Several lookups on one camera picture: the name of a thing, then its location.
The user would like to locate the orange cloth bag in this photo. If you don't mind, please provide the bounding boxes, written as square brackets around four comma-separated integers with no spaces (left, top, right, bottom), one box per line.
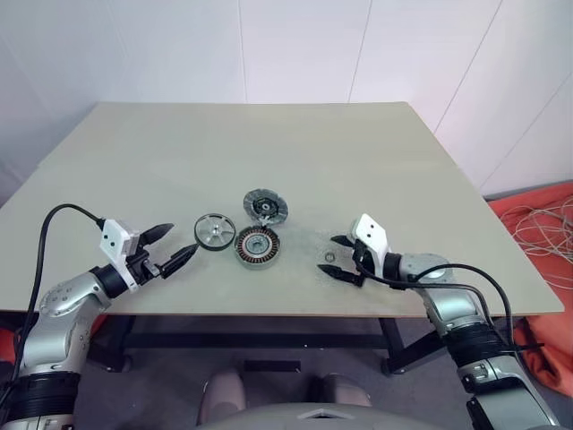
[485,178,573,396]

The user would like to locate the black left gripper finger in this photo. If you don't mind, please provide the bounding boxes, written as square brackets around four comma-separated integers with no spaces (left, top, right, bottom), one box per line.
[158,244,199,279]
[143,222,175,247]

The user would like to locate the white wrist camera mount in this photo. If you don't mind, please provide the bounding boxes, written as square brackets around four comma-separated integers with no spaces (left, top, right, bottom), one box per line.
[348,213,389,280]
[97,218,149,293]

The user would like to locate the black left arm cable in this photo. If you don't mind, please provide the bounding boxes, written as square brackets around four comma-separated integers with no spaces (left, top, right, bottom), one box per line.
[0,203,107,391]

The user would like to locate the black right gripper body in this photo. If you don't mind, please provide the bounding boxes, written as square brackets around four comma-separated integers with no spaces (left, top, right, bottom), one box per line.
[352,239,375,288]

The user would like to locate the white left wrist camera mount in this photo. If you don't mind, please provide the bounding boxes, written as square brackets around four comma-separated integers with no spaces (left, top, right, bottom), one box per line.
[97,218,149,293]

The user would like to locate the black table frame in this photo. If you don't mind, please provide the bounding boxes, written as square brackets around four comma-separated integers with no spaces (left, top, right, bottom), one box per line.
[84,313,453,375]

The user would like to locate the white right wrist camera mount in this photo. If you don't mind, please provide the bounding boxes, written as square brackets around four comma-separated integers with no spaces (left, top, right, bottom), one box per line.
[348,213,389,280]

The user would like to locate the white cable coil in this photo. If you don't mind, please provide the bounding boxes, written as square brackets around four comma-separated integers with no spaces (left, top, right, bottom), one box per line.
[499,196,573,288]

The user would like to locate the grey robot torso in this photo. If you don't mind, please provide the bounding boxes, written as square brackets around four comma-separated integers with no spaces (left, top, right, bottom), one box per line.
[196,401,387,430]

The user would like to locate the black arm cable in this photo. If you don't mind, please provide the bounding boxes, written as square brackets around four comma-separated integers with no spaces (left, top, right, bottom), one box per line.
[0,203,107,391]
[353,254,545,359]

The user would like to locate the dark rounded shape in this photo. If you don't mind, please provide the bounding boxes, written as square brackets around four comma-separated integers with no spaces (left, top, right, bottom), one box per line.
[319,373,373,409]
[198,367,247,423]

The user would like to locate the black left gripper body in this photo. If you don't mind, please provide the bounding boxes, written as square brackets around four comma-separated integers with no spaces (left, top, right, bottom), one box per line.
[127,244,165,286]

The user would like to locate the round grey housing lid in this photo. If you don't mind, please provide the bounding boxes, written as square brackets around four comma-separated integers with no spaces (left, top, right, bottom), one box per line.
[242,187,289,225]

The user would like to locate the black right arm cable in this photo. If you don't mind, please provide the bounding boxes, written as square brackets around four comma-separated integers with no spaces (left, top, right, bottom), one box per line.
[353,254,545,359]

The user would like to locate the black flat block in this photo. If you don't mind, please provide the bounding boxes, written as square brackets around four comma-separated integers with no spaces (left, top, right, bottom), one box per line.
[244,359,300,374]

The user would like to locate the silver spoked rotor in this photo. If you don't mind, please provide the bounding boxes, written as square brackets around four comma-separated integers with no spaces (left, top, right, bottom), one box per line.
[193,213,236,253]

